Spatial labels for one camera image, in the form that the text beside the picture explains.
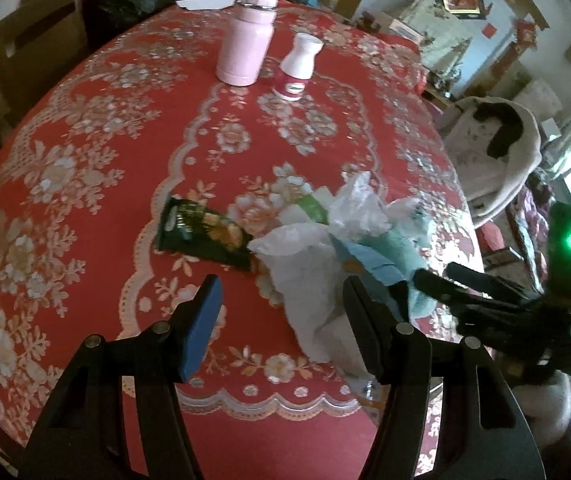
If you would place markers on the clear plastic bag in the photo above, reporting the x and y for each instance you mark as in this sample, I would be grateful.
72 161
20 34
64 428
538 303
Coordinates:
305 290

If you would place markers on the wooden chair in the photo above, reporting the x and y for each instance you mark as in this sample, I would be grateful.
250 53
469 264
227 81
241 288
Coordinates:
30 60

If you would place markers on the crumpled white plastic wrap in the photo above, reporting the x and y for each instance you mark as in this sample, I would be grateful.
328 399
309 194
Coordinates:
360 205

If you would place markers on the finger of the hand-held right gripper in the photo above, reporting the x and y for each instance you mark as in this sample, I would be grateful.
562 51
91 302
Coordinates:
438 287
485 282

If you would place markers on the black cloth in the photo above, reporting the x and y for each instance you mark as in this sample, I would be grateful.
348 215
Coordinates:
505 130

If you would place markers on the blue paper piece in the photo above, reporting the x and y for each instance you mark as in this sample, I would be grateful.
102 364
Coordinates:
370 262

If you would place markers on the white pill bottle pink label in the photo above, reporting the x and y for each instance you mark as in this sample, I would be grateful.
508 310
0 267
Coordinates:
295 70

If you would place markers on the white paper sheet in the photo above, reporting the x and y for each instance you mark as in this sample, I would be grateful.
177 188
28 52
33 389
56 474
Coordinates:
205 3

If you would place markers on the floral cloth covered cabinet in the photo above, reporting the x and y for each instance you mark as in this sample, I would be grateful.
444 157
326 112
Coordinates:
430 30

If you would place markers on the red floral tablecloth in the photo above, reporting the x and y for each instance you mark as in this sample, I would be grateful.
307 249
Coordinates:
115 160

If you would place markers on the green snack packet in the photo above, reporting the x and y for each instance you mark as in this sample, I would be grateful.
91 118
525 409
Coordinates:
200 232

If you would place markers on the green and white packet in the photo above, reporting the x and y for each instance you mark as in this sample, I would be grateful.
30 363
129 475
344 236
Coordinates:
310 207

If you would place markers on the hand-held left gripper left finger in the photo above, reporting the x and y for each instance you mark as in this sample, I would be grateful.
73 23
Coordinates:
203 325

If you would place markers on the white coat on chair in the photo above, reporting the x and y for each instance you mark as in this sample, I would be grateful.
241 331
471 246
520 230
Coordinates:
480 160

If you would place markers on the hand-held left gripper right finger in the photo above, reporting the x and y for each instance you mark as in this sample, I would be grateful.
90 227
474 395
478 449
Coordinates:
361 330

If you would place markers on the teal wrapper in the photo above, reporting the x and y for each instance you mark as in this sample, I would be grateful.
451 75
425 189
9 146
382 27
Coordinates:
405 245

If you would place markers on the person's right forearm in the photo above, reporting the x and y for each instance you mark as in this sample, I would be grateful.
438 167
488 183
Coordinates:
545 405

